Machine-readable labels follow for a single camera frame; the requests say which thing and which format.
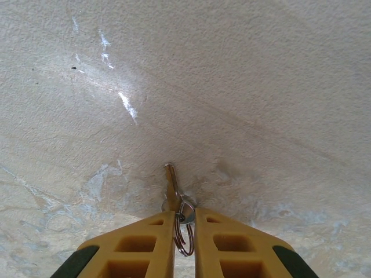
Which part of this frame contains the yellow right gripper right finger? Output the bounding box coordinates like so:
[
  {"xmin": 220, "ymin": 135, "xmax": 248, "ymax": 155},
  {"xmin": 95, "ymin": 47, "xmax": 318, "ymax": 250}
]
[{"xmin": 194, "ymin": 207, "xmax": 319, "ymax": 278}]

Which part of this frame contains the brass key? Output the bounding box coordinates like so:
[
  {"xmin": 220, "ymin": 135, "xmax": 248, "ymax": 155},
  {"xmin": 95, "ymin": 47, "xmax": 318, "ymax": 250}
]
[{"xmin": 161, "ymin": 163, "xmax": 182, "ymax": 214}]

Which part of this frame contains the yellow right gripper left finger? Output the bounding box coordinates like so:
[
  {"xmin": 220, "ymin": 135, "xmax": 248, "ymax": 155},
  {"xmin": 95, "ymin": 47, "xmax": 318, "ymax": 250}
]
[{"xmin": 49, "ymin": 210, "xmax": 177, "ymax": 278}]

